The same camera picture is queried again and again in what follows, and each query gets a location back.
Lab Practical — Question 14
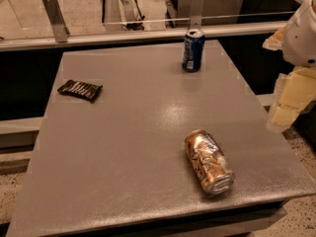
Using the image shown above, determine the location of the left metal bracket post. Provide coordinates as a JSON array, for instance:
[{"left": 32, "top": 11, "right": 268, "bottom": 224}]
[{"left": 41, "top": 0, "right": 70, "bottom": 42}]

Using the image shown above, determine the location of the blue pepsi can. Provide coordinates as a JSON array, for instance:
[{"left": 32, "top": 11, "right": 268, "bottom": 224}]
[{"left": 182, "top": 29, "right": 204, "bottom": 72}]

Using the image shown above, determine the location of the orange soda can lying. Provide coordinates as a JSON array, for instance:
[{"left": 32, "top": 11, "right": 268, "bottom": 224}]
[{"left": 185, "top": 129, "right": 235, "bottom": 196}]

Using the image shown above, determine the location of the metal bracket post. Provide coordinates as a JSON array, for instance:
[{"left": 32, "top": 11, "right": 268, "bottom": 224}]
[
  {"left": 190, "top": 0, "right": 204, "bottom": 29},
  {"left": 41, "top": 0, "right": 70, "bottom": 42}
]

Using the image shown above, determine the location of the black snack packet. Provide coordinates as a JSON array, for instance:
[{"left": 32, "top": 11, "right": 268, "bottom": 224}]
[{"left": 57, "top": 80, "right": 103, "bottom": 103}]

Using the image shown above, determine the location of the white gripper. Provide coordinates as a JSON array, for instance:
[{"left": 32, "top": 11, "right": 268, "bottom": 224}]
[{"left": 263, "top": 0, "right": 316, "bottom": 131}]

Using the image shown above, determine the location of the horizontal metal rail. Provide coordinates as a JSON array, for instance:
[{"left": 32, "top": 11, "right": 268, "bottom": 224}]
[{"left": 0, "top": 21, "right": 286, "bottom": 51}]

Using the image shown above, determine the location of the right metal bracket post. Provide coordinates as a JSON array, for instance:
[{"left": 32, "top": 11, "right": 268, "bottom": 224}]
[{"left": 190, "top": 0, "right": 204, "bottom": 29}]

